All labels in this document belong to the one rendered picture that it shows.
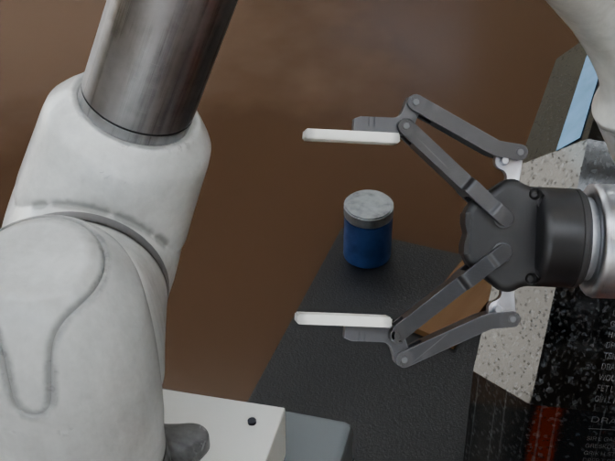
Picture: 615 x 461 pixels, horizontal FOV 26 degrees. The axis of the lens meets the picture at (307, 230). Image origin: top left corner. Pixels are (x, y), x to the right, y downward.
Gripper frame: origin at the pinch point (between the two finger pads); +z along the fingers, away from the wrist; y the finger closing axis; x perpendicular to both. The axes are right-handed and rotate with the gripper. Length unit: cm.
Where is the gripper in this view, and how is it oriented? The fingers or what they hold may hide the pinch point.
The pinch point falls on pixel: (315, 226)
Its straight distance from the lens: 99.0
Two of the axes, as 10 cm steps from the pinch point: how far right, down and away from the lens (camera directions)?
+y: 0.4, -10.0, 0.0
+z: -10.0, -0.4, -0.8
